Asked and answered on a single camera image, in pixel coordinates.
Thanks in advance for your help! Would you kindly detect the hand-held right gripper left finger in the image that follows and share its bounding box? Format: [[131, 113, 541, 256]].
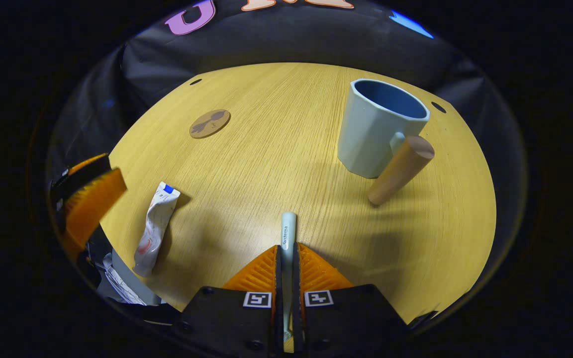
[[180, 245, 283, 358]]

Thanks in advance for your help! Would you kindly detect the pale blue cup wooden handle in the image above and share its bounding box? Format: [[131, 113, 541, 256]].
[[337, 79, 435, 206]]

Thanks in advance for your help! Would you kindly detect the round brown coaster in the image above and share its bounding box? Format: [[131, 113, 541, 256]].
[[189, 109, 231, 139]]

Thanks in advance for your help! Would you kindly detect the pale green toothbrush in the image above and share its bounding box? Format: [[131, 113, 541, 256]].
[[281, 212, 298, 344]]

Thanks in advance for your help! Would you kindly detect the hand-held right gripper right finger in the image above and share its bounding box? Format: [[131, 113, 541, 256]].
[[292, 243, 409, 358]]

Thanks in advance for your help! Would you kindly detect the white toothpaste tube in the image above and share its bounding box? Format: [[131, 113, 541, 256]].
[[133, 181, 181, 277]]

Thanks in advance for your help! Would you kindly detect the black backdrop cloth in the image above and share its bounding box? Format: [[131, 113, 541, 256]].
[[48, 0, 521, 199]]

